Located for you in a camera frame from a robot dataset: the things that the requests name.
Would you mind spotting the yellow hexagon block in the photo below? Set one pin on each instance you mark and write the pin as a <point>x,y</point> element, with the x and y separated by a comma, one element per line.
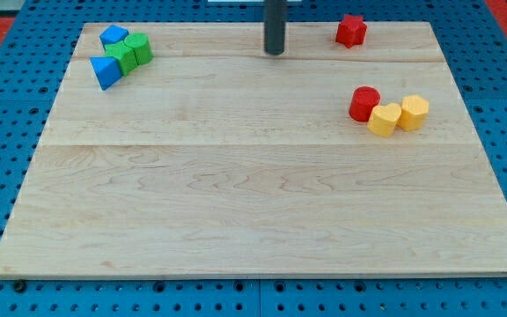
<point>414,111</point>

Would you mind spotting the blue triangle block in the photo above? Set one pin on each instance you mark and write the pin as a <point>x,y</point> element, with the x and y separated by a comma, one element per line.
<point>107,71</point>

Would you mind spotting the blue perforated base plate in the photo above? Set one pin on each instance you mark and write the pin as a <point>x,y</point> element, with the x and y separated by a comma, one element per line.
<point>34,57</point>

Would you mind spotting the red star block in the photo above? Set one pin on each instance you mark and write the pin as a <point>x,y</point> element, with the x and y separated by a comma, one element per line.
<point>351,31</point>

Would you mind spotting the red cylinder block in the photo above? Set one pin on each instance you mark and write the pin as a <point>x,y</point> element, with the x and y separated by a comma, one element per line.
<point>364,99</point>

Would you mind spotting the green cube block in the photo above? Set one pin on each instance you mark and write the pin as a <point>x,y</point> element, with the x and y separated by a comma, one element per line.
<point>123,54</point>

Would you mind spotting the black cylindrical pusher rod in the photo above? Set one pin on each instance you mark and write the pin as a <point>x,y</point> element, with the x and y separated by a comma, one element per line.
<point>274,26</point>

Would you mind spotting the yellow heart block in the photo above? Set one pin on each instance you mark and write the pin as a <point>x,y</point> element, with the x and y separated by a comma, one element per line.
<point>384,119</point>

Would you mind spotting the green cylinder block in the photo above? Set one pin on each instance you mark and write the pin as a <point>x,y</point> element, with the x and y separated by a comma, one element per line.
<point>139,43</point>

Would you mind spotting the light wooden board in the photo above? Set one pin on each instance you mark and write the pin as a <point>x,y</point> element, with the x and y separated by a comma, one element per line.
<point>217,161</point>

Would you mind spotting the blue cube block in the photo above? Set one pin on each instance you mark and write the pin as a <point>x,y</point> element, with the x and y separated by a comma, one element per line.
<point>113,34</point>

